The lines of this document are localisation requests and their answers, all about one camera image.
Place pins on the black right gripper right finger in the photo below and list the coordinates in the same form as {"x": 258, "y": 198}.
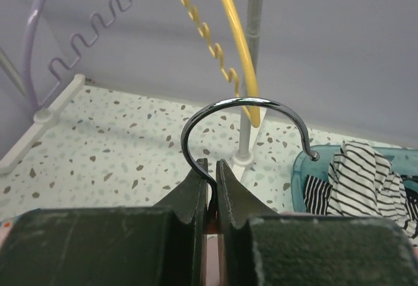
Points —
{"x": 258, "y": 246}

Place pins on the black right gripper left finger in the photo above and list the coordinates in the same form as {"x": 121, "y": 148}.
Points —
{"x": 163, "y": 244}

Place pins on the pink plastic hanger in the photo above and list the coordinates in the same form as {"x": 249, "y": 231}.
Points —
{"x": 212, "y": 109}

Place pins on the yellow plastic hanger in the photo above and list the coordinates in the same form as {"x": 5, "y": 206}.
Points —
{"x": 217, "y": 52}

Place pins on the purple plastic hanger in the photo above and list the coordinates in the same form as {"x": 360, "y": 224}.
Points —
{"x": 97, "y": 23}

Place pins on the black white striped garment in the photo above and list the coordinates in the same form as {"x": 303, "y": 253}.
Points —
{"x": 361, "y": 182}

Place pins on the teal plastic basket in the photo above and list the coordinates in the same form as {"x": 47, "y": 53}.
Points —
{"x": 404, "y": 162}

